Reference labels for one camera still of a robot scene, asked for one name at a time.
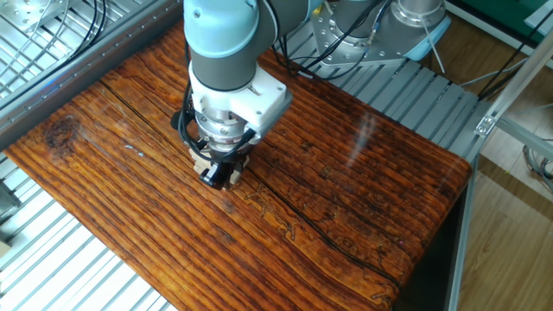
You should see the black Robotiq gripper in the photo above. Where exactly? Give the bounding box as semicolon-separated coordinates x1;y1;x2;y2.
199;149;251;190

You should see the wooden Jenga block tower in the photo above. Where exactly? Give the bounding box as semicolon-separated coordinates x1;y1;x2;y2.
189;149;251;191

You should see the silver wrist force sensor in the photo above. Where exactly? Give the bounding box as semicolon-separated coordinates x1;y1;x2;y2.
196;107;257;156

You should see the wood grain table cover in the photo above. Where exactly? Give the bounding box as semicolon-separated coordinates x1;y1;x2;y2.
3;21;473;311

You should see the grey aluminium side beam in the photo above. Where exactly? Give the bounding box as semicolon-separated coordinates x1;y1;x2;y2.
0;0;185;150

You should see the silver perforated plate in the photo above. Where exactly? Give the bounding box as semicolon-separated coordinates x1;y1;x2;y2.
0;0;73;34

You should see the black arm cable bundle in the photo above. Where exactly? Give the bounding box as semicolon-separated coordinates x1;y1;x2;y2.
171;0;392;164

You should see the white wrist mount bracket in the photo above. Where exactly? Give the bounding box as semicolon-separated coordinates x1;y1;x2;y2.
188;62;294;146

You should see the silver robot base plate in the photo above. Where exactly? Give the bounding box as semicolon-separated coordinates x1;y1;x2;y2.
310;3;416;69

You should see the black cable pair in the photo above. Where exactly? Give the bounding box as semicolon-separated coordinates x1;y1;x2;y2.
64;0;109;61

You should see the silver corner bracket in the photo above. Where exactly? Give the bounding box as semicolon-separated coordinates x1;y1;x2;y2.
474;113;498;138

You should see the aluminium frame rail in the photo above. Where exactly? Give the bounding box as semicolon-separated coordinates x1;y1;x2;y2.
496;117;553;162

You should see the aluminium frame post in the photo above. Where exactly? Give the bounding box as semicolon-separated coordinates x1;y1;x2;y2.
486;28;553;127

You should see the grey floor cable bundle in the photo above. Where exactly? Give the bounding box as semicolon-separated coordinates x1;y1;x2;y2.
521;138;553;194

